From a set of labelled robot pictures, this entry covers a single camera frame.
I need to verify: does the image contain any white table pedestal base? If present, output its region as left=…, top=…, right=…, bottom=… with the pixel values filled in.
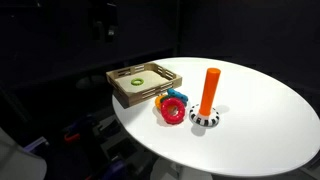
left=150, top=158, right=213, bottom=180

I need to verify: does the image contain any black white striped base ring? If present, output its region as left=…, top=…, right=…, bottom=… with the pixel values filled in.
left=188, top=103, right=221, bottom=128

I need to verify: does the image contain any red toy ring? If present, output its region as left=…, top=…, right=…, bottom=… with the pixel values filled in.
left=160, top=97, right=186, bottom=125

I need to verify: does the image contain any blue toy ring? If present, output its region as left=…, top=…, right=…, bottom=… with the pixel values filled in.
left=166, top=88, right=189, bottom=104

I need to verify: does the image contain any orange stacking peg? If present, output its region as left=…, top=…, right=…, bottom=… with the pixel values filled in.
left=199, top=68, right=221, bottom=116

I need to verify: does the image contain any wooden slatted tray box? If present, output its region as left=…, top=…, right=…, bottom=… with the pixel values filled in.
left=106, top=62, right=182, bottom=108

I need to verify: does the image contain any orange toy ring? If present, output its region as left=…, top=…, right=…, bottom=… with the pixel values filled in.
left=154, top=94, right=169, bottom=110

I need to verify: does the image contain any small green ring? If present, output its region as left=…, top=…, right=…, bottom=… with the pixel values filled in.
left=130, top=77, right=145, bottom=87

